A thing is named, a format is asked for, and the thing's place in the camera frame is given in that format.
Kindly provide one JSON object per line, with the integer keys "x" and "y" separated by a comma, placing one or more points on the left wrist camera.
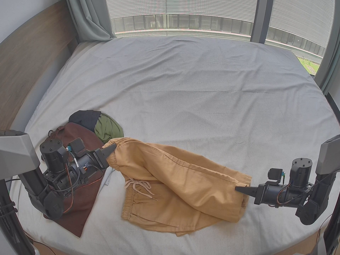
{"x": 77, "y": 145}

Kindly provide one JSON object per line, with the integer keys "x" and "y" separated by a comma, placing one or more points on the bed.
{"x": 186, "y": 89}

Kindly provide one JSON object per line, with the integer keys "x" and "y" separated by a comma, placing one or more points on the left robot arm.
{"x": 18, "y": 155}

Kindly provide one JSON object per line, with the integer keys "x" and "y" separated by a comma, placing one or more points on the grey-green curtain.
{"x": 85, "y": 14}

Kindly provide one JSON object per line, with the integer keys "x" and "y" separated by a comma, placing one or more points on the black garment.
{"x": 82, "y": 118}

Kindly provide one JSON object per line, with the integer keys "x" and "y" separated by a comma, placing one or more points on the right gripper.
{"x": 268, "y": 195}

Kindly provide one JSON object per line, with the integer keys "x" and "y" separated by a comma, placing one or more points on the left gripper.
{"x": 93, "y": 161}

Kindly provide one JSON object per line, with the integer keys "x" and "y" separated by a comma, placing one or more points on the brown shorts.
{"x": 79, "y": 208}

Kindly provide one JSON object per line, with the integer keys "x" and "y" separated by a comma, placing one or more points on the green garment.
{"x": 109, "y": 127}

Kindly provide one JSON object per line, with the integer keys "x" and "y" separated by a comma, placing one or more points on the tan shorts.
{"x": 186, "y": 182}

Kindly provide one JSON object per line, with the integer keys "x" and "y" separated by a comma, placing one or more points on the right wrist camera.
{"x": 275, "y": 174}

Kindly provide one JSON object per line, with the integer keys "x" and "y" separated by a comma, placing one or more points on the window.
{"x": 186, "y": 4}

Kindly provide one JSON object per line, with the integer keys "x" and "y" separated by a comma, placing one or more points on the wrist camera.
{"x": 275, "y": 174}
{"x": 77, "y": 145}

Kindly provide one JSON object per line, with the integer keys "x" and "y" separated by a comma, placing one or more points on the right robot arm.
{"x": 328, "y": 155}

